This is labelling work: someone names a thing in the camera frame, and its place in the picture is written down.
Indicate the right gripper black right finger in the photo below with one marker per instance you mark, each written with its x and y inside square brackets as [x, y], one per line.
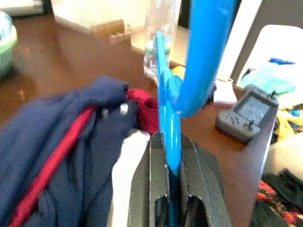
[201, 189]

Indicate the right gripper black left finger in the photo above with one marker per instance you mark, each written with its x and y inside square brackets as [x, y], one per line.
[151, 184]

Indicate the navy blue garment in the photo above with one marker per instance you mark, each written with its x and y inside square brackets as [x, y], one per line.
[35, 123]

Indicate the blue plastic clothes hanger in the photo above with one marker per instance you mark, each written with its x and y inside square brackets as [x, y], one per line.
[201, 47]

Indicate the dark red cloth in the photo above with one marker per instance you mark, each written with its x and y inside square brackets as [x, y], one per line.
[146, 111]

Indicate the black red patterned cloth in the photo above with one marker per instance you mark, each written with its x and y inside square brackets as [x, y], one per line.
[279, 201]

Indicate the grey handheld controller with screen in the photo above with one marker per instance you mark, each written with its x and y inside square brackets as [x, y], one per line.
[251, 111]

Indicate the small white box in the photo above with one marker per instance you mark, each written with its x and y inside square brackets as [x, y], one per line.
[226, 92]

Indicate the yellow patterned cloth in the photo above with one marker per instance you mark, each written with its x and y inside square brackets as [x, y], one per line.
[290, 120]

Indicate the orange round object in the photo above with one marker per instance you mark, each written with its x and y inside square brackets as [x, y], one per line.
[178, 72]

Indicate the teal cloth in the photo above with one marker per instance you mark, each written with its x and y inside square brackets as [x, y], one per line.
[267, 78]

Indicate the clear plastic water bottle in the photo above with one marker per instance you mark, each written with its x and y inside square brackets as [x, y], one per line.
[163, 19]

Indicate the white chair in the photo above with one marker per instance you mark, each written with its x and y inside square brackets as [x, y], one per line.
[279, 42]

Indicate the large white box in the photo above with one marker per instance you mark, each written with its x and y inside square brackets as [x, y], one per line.
[94, 11]

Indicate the green woven basket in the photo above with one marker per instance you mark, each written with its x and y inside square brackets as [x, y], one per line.
[7, 47]

